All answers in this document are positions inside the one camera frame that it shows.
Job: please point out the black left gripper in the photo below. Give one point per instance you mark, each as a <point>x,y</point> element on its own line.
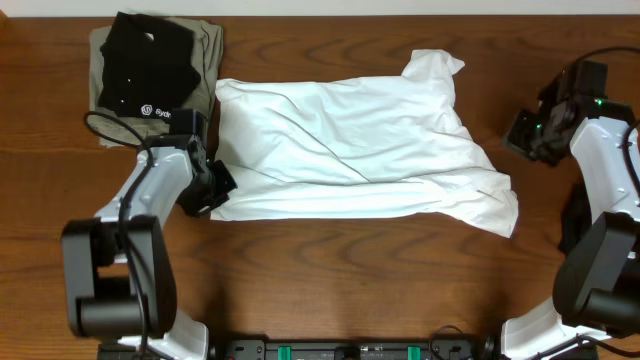
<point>220,182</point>

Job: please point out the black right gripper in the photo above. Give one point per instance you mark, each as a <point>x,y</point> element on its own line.
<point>514,137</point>

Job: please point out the white t-shirt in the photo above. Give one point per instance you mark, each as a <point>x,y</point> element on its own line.
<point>367,147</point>

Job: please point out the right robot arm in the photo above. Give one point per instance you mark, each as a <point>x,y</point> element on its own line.
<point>595,295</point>

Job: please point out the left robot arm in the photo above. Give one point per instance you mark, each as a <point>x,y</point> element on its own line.
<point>120,286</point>

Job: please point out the dark crumpled garment pile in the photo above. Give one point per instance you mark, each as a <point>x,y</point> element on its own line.
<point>575,218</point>

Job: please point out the folded black polo shirt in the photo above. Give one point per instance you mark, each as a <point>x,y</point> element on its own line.
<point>147,67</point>

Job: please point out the folded khaki garment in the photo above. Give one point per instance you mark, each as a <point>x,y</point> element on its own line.
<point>206,58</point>

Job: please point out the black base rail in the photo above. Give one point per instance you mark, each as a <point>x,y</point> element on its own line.
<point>443,347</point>

